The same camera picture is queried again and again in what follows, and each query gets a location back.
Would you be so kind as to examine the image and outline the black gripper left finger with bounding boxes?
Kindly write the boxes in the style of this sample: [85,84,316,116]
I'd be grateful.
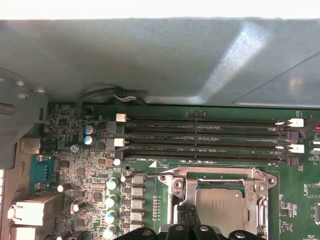
[123,204,192,240]

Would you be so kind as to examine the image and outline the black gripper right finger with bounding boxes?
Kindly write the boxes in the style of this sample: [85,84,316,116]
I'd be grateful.
[189,206,255,240]

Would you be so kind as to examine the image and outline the metal socket cover frame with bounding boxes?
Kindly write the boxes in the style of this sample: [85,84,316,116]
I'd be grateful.
[183,171,270,240]

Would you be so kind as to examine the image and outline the CPU with silver top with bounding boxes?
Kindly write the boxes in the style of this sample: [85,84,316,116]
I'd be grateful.
[194,186,251,240]

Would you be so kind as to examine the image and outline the thin wire locking lever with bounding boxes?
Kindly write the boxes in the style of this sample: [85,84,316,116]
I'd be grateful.
[123,165,258,179]

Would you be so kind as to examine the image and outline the RAM slot black latches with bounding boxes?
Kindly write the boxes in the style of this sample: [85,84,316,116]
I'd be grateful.
[114,149,300,166]

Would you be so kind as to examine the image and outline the RAM slot white latches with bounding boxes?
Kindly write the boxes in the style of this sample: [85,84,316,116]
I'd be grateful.
[113,138,305,154]
[116,113,305,128]

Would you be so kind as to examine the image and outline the CPU socket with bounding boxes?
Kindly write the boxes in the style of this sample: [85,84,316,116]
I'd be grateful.
[159,164,280,240]

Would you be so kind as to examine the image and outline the green motherboard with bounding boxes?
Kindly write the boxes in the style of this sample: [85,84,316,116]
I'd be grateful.
[14,102,320,240]

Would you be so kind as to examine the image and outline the metal network port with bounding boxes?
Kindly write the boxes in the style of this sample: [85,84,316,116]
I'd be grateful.
[7,193,65,227]

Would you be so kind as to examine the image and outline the blue port connector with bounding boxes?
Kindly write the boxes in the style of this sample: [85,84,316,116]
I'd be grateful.
[28,153,55,193]

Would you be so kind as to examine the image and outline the black open PC case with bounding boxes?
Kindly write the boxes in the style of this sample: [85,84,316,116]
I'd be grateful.
[0,18,320,240]

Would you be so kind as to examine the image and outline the grey black cable bundle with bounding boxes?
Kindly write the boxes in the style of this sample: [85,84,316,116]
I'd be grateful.
[74,83,150,118]

